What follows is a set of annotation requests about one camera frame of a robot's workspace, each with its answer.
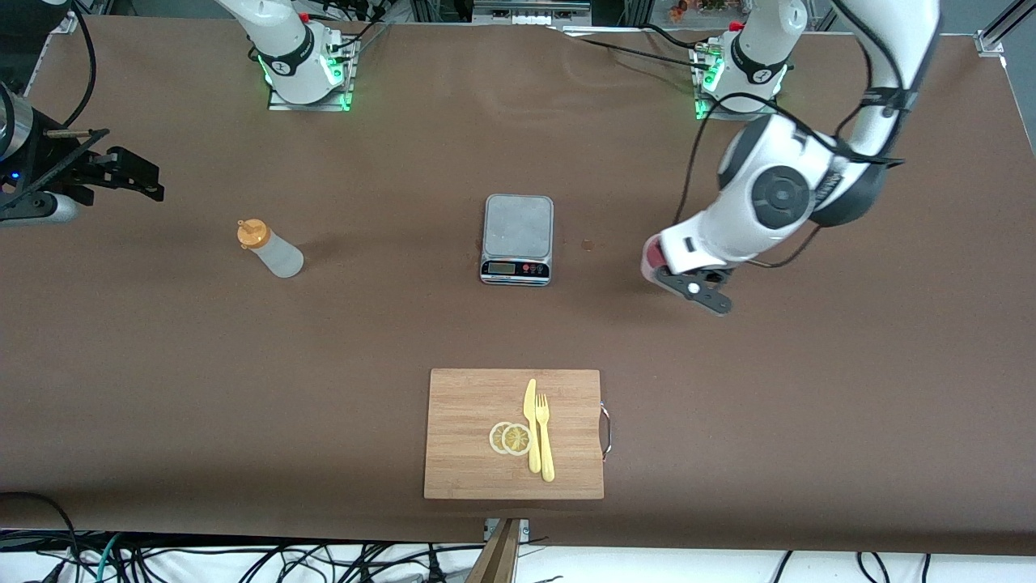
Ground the teal floor cable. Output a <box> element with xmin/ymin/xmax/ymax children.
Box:
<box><xmin>96</xmin><ymin>533</ymin><xmax>124</xmax><ymax>582</ymax></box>

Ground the black base cable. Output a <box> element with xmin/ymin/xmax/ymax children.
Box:
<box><xmin>328</xmin><ymin>0</ymin><xmax>397</xmax><ymax>62</ymax></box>

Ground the grey power strip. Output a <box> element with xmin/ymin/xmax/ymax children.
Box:
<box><xmin>473</xmin><ymin>0</ymin><xmax>592</xmax><ymax>27</ymax></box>

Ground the black table cable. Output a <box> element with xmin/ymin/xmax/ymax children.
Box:
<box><xmin>579</xmin><ymin>36</ymin><xmax>717</xmax><ymax>72</ymax></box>
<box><xmin>643</xmin><ymin>23</ymin><xmax>705</xmax><ymax>51</ymax></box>

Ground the silver digital kitchen scale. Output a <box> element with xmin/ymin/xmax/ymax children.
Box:
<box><xmin>480</xmin><ymin>194</ymin><xmax>554</xmax><ymax>287</ymax></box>

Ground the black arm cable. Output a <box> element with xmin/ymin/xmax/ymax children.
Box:
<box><xmin>57</xmin><ymin>0</ymin><xmax>96</xmax><ymax>130</ymax></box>
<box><xmin>674</xmin><ymin>0</ymin><xmax>911</xmax><ymax>270</ymax></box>

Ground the orange background object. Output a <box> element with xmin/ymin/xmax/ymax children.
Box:
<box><xmin>668</xmin><ymin>0</ymin><xmax>729</xmax><ymax>21</ymax></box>

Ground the yellow plastic fork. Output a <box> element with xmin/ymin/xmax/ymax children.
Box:
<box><xmin>535</xmin><ymin>394</ymin><xmax>556</xmax><ymax>483</ymax></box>

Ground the yellow plastic knife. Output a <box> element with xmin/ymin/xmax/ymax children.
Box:
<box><xmin>523</xmin><ymin>378</ymin><xmax>541</xmax><ymax>474</ymax></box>

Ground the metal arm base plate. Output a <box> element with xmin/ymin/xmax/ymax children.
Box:
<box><xmin>694</xmin><ymin>45</ymin><xmax>779</xmax><ymax>122</ymax></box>
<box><xmin>267</xmin><ymin>36</ymin><xmax>357</xmax><ymax>112</ymax></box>

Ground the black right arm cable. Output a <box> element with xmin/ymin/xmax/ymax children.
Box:
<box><xmin>57</xmin><ymin>0</ymin><xmax>96</xmax><ymax>130</ymax></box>

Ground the wooden post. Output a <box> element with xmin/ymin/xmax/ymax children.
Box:
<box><xmin>465</xmin><ymin>518</ymin><xmax>523</xmax><ymax>583</ymax></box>

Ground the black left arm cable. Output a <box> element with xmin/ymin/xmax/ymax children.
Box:
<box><xmin>674</xmin><ymin>0</ymin><xmax>911</xmax><ymax>270</ymax></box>

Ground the black looped floor cable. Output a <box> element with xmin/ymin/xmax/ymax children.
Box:
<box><xmin>0</xmin><ymin>491</ymin><xmax>82</xmax><ymax>568</ymax></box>

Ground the sauce bottle with orange cap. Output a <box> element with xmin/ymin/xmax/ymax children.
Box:
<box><xmin>237</xmin><ymin>219</ymin><xmax>305</xmax><ymax>279</ymax></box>

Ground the wooden cutting board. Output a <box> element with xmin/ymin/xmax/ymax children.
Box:
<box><xmin>423</xmin><ymin>368</ymin><xmax>613</xmax><ymax>500</ymax></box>

